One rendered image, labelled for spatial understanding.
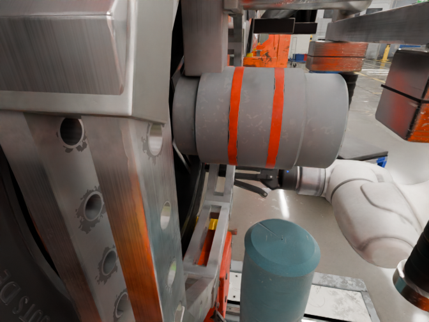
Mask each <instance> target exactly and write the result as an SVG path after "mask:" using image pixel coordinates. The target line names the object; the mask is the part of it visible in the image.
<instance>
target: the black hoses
mask: <svg viewBox="0 0 429 322"><path fill-rule="evenodd" d="M317 11H318V10H266V11H265V12H264V13H263V15H262V16H261V18H255V19H254V21H253V33H254V34H268V35H316V33H317V26H318V22H315V21H316V17H317Z"/></svg>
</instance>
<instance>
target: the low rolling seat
mask: <svg viewBox="0 0 429 322"><path fill-rule="evenodd" d="M387 154H388V150H386V149H383V148H380V147H378V146H376V145H374V144H371V143H369V142H366V141H364V140H362V139H359V138H357V137H354V136H353V135H350V134H348V133H345V137H344V140H343V144H342V147H341V150H340V152H339V154H338V156H337V158H336V160H357V161H362V162H368V163H371V164H375V163H377V165H378V166H381V167H383V168H385V165H386V162H387V160H388V155H387Z"/></svg>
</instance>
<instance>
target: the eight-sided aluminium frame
mask: <svg viewBox="0 0 429 322"><path fill-rule="evenodd" d="M178 4H179V0H0V145H1V147H2V149H3V151H4V154H5V156H6V158H7V161H8V163H9V165H10V167H11V169H12V171H13V174H14V176H15V178H16V181H17V183H18V184H19V187H20V189H21V191H22V194H23V196H24V199H25V200H26V203H27V205H28V207H29V209H30V211H31V214H32V216H33V218H34V221H35V222H36V225H37V227H38V229H39V231H40V234H41V236H42V238H43V241H44V242H45V245H46V247H47V249H48V252H49V254H50V256H51V258H52V260H53V262H54V265H55V267H56V269H57V272H58V274H59V276H60V278H61V280H62V282H63V285H64V287H65V289H66V292H67V293H68V296H69V298H70V300H71V303H72V305H73V307H74V309H75V312H76V313H77V316H78V318H79V320H80V322H203V321H204V319H205V317H206V316H207V314H208V312H209V310H210V308H211V309H212V308H213V307H214V304H215V299H216V294H217V291H218V286H219V277H220V266H221V262H222V256H223V250H224V245H225V239H226V235H227V229H228V224H229V221H230V219H231V214H232V205H233V187H234V175H235V169H236V166H235V165H227V170H226V177H225V187H224V192H216V186H217V181H218V171H219V166H220V165H219V164H212V163H210V165H209V174H208V179H207V188H206V193H205V196H204V202H203V205H202V210H201V212H200V215H199V218H198V221H197V224H196V226H195V229H194V232H193V234H192V238H191V240H190V243H189V246H188V249H187V251H186V254H185V257H184V259H183V257H182V250H181V235H180V228H179V213H178V206H177V192H176V178H175V170H174V156H173V149H172V134H171V127H170V112H169V84H170V59H171V45H172V30H173V26H174V21H175V17H176V12H177V7H178ZM245 35H246V23H245V15H243V16H238V17H233V22H229V24H228V53H227V54H228V55H234V66H235V67H237V66H243V54H244V52H245ZM211 219H218V223H217V226H216V231H215V234H214V239H213V244H212V247H211V251H210V255H209V259H208V262H207V266H202V265H198V262H199V259H200V255H201V253H202V249H203V246H204V242H205V239H206V235H207V231H208V228H209V224H210V221H211Z"/></svg>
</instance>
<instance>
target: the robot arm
mask: <svg viewBox="0 0 429 322"><path fill-rule="evenodd" d="M236 169H237V170H245V171H256V172H260V174H249V173H241V172H235V175H234V185H235V186H237V187H240V188H243V189H246V190H249V191H252V192H255V193H257V194H259V195H260V196H262V197H263V198H266V197H267V195H268V193H270V191H271V190H276V189H280V190H293V191H295V189H296V193H297V194H304V195H310V196H321V197H325V198H326V200H327V201H329V202H330V203H331V205H332V206H333V212H334V215H335V219H336V221H337V224H338V226H339V228H340V230H341V232H342V234H343V235H344V237H345V239H346V240H347V241H348V243H349V244H350V246H351V247H352V248H353V249H354V251H355V252H356V253H357V254H358V255H359V256H360V257H361V258H363V259H364V260H365V261H367V262H368V263H370V264H372V265H375V266H379V267H382V268H390V269H393V268H396V267H397V266H398V264H399V262H400V261H402V260H404V259H408V257H409V256H410V253H411V252H412V250H413V248H414V246H415V244H416V243H417V240H418V238H419V237H420V235H421V233H422V232H423V229H424V228H425V226H426V223H427V222H428V220H429V180H428V181H426V182H422V183H418V184H414V185H404V184H401V183H397V182H395V181H393V177H392V175H391V174H390V172H389V171H388V170H387V169H385V168H383V167H381V166H378V165H375V164H371V163H368V162H362V161H357V160H335V161H334V163H333V164H332V165H331V166H329V167H328V168H327V169H321V168H313V167H298V166H293V168H292V169H291V170H285V169H268V168H263V167H248V166H241V165H236ZM236 179H240V180H254V181H260V182H261V183H262V184H263V185H265V186H266V187H267V188H259V187H256V186H254V185H251V184H248V183H245V182H242V181H239V180H236Z"/></svg>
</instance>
